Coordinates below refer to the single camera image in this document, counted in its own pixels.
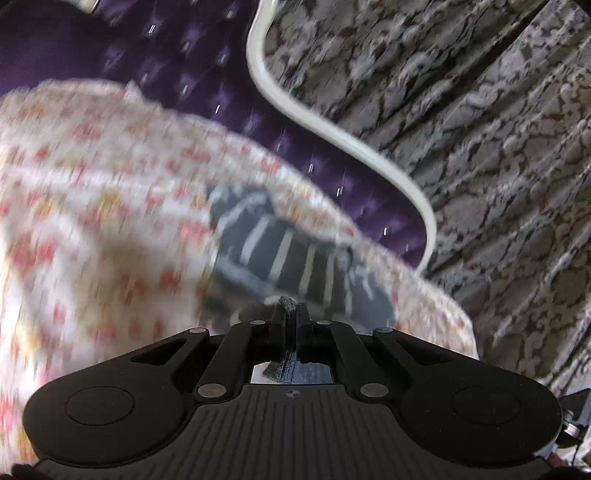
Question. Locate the grey white striped cardigan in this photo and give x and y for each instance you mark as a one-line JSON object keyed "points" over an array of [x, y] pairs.
{"points": [[263, 260]]}

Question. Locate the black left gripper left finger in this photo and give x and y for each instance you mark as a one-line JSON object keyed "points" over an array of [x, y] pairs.
{"points": [[260, 338]]}

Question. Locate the purple tufted sofa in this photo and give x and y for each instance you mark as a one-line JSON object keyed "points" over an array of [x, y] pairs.
{"points": [[207, 58]]}

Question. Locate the floral bed sheet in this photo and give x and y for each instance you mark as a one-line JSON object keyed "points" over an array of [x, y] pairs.
{"points": [[104, 234]]}

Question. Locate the grey damask curtain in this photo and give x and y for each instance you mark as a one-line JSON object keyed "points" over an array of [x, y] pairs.
{"points": [[486, 106]]}

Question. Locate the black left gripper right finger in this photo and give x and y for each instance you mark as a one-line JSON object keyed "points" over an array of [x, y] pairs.
{"points": [[337, 345]]}

